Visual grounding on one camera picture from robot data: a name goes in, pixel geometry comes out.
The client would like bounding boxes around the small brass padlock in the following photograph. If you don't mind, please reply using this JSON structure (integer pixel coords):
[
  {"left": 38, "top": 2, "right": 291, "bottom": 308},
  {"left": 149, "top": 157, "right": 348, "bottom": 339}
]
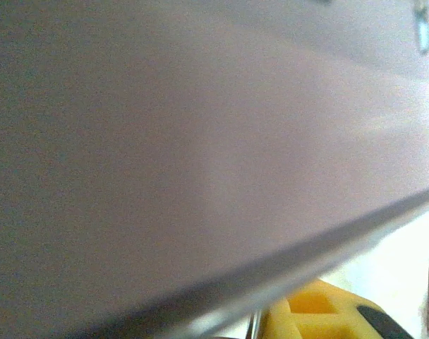
[{"left": 413, "top": 0, "right": 429, "bottom": 56}]

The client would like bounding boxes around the pink cartoon tin box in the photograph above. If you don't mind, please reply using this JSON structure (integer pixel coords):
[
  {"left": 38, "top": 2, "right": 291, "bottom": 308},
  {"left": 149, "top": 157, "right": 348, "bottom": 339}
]
[{"left": 0, "top": 0, "right": 429, "bottom": 339}]

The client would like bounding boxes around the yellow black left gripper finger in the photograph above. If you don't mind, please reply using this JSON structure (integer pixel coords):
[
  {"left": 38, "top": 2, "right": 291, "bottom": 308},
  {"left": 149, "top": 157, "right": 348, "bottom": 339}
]
[{"left": 262, "top": 278, "right": 417, "bottom": 339}]

